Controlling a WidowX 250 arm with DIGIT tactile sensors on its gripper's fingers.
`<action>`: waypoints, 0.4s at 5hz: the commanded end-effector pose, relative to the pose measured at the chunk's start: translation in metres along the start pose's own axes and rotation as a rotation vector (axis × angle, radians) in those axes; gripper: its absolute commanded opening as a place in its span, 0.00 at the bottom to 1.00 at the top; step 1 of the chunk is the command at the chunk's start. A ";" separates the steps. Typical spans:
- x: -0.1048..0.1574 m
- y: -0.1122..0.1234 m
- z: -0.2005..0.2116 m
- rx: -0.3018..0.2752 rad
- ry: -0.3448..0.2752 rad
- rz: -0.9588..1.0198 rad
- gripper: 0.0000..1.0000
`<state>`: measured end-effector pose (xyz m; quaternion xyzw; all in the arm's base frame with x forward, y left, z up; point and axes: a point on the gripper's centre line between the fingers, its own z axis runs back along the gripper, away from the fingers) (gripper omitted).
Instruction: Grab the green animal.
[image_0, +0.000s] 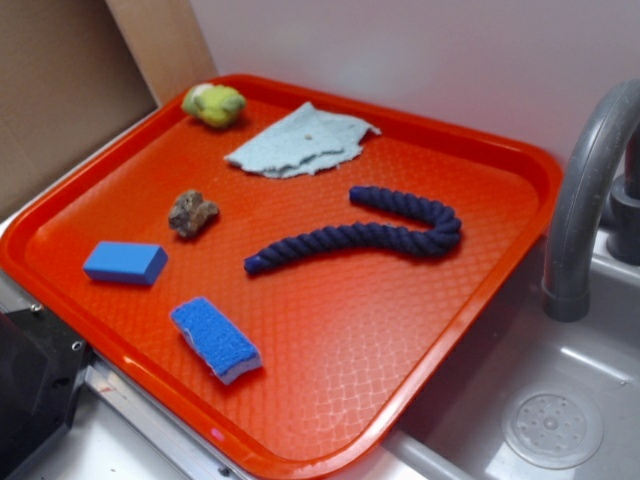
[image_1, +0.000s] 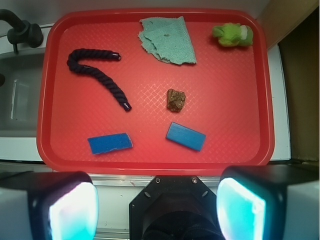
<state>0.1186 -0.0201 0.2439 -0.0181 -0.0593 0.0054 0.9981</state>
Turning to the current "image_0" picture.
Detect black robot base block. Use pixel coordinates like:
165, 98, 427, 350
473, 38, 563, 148
1, 308, 89, 479

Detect green plush animal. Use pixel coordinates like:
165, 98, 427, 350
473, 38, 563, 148
181, 83, 246, 129

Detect orange plastic tray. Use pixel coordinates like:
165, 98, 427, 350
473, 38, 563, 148
1, 75, 562, 479

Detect light blue cloth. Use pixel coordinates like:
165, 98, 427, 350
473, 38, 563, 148
225, 102, 382, 179

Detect brown rock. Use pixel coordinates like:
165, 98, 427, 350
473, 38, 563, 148
168, 189, 219, 238

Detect blue white sponge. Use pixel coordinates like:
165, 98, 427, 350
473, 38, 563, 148
170, 297, 263, 385

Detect blue rectangular block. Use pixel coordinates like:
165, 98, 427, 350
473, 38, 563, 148
83, 241, 168, 286

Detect grey sink faucet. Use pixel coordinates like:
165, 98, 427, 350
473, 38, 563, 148
542, 79, 639, 323

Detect grey sink basin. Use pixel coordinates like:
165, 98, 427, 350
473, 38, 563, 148
384, 231, 639, 479

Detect brown cardboard panel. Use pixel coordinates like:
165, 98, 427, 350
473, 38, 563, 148
1, 1, 217, 218

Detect sink drain strainer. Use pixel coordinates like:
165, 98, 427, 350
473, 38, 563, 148
501, 382, 604, 470

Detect dark blue rope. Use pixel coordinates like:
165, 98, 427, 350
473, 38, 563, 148
243, 185, 463, 276

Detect dark faucet handle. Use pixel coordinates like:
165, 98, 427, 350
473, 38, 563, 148
607, 131, 639, 266

